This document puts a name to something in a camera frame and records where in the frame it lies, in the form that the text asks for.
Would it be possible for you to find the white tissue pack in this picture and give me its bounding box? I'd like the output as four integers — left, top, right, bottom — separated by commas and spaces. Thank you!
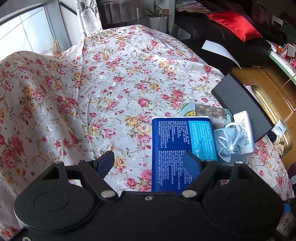
233, 110, 254, 154

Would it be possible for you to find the potted plant white pot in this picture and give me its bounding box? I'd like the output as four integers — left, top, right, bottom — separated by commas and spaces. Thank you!
144, 1, 172, 34

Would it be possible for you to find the black triangular box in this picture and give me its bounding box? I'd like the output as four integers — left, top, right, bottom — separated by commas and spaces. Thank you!
211, 73, 274, 142

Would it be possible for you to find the grey patterned cloth roll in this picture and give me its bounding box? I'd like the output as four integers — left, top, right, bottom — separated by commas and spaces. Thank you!
195, 104, 232, 130

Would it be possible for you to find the light blue face mask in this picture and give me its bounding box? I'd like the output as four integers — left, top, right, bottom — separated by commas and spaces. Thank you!
214, 123, 246, 165

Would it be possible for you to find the black leather sofa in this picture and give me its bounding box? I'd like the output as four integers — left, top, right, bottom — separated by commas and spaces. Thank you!
175, 12, 271, 74

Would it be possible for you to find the floral bed sheet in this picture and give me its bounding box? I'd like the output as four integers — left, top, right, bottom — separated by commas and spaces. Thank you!
0, 24, 296, 240

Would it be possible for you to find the patterned curtain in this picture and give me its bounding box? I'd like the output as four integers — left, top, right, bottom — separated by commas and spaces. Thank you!
75, 0, 103, 38

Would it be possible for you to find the glass side table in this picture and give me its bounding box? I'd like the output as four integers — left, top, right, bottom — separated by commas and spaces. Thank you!
96, 0, 144, 29

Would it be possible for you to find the red satin cushion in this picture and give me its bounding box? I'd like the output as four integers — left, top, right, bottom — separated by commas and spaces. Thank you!
207, 11, 262, 42

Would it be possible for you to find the blue Tempo tissue box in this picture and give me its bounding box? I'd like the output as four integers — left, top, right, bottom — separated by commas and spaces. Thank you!
152, 116, 217, 194

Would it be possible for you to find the white paper sheet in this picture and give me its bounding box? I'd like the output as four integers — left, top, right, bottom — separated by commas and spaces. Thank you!
202, 40, 241, 69

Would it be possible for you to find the gold metal tray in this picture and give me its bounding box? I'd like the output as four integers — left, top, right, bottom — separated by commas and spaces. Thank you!
251, 85, 293, 157

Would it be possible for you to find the green-edged coffee table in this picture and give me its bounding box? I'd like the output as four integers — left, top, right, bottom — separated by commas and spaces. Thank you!
267, 41, 295, 84

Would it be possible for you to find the cartoon print drawstring pouch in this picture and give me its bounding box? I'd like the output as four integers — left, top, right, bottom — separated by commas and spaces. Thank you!
180, 102, 196, 116

